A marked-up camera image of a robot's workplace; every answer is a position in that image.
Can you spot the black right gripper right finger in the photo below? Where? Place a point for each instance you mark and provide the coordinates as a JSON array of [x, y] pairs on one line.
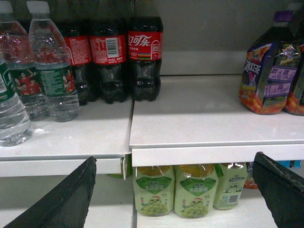
[[282, 190]]

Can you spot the green grape drink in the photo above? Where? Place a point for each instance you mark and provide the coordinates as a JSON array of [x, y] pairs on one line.
[[195, 188], [231, 177], [153, 190]]

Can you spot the white left shelf board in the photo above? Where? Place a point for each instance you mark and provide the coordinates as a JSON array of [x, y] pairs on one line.
[[101, 130]]

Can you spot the middle cola bottle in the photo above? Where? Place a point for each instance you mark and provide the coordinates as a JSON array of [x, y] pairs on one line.
[[108, 45]]

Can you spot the right green grape drink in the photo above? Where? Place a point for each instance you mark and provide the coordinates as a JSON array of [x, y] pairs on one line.
[[231, 177]]

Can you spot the white right shelf board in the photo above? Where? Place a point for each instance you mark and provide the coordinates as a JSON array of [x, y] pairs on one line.
[[199, 119]]

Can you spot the left edge water bottle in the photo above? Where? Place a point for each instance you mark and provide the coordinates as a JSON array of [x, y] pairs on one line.
[[15, 124]]

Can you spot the clear water bottle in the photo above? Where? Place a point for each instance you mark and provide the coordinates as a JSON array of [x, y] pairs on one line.
[[15, 49], [52, 61]]

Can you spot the front clear water bottle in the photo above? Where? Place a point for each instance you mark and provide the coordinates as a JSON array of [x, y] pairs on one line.
[[52, 61]]

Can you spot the middle green grape drink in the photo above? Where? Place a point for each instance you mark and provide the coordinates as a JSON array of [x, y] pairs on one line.
[[195, 188]]

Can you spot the left green grape drink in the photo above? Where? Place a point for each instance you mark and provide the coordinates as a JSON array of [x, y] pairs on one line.
[[153, 190]]

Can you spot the left cola bottle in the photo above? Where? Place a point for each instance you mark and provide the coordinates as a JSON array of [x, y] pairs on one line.
[[77, 42]]

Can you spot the cola bottle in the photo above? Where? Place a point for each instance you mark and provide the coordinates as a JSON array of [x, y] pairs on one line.
[[108, 45], [77, 42], [145, 33]]

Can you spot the white shelf board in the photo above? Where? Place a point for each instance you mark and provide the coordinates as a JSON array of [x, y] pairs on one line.
[[199, 119], [101, 130]]

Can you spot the right cola bottle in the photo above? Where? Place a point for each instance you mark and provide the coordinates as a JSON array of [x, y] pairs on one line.
[[145, 33]]

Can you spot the rear clear water bottle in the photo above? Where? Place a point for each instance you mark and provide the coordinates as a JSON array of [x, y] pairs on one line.
[[15, 49]]

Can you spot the purple iced tea bottle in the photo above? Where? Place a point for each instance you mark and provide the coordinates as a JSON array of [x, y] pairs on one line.
[[270, 67]]

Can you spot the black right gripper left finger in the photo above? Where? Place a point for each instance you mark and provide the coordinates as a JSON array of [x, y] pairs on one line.
[[66, 205]]

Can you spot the right edge tea bottle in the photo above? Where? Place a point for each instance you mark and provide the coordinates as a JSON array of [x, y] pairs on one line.
[[295, 100]]

